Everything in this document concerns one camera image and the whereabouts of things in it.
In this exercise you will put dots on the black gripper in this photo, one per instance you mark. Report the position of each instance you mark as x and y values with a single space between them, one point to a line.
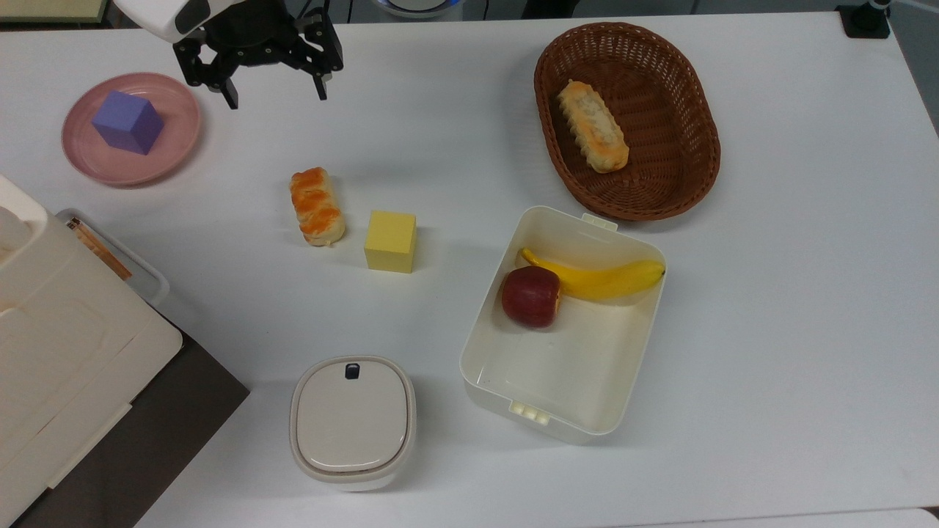
253 38

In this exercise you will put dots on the yellow cube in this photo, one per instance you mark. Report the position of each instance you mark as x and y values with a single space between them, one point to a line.
391 240

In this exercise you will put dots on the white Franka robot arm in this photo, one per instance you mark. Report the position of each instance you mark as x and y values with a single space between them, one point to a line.
160 15

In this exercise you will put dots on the purple cube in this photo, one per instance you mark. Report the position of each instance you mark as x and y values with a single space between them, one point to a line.
128 122

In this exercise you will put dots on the orange glazed bread roll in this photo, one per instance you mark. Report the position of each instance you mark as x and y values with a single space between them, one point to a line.
317 205

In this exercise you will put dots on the pink round plate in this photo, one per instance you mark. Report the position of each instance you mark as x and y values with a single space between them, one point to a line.
130 129

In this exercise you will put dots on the clear plastic tray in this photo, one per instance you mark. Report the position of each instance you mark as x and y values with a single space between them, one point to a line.
117 257

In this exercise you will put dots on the pale long bread roll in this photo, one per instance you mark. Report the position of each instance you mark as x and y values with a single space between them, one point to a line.
593 126

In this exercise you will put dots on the red apple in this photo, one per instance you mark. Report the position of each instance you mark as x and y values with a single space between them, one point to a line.
531 296

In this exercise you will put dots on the white appliance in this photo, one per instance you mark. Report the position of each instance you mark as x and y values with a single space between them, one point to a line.
59 345

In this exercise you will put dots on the white lidded square container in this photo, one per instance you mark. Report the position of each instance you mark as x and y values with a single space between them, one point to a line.
352 421

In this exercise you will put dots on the dark brown mat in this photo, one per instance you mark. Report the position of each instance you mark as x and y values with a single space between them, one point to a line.
147 440

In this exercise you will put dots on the yellow banana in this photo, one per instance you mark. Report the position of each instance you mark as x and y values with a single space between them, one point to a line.
601 277

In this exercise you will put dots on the white plastic lunch box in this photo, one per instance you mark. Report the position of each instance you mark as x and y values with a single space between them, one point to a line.
565 345

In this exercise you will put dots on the brown wicker basket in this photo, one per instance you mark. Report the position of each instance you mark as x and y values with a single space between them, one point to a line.
660 139

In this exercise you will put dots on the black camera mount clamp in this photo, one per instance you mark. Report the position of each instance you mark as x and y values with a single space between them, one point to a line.
866 19

